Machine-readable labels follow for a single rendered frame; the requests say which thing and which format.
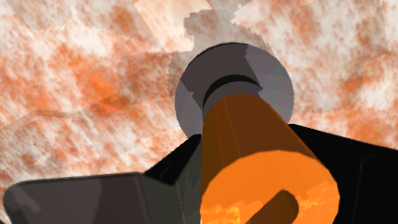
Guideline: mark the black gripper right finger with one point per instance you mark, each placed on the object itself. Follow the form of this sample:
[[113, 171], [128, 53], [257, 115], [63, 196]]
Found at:
[[366, 176]]

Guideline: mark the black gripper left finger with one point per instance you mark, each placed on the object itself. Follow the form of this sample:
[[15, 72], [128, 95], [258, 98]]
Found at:
[[167, 193]]

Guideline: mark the orange knob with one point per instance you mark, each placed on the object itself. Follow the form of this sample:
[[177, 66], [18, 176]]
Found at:
[[255, 169]]

